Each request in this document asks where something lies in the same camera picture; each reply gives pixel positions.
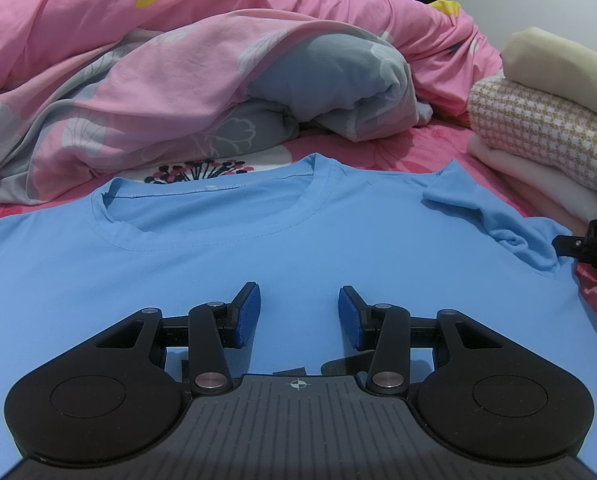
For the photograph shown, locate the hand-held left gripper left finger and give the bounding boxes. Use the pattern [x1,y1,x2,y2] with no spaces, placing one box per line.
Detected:
[96,281,262,395]

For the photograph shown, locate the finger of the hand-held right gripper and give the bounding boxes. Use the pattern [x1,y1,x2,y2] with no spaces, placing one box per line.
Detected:
[553,234,587,262]

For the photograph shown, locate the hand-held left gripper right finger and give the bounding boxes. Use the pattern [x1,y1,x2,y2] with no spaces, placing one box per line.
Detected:
[337,285,504,395]

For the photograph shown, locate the blue t-shirt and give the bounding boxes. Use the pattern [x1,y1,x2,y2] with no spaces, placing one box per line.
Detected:
[0,154,597,466]

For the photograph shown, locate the pink grey floral duvet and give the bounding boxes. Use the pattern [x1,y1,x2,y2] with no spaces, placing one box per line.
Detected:
[0,0,504,206]

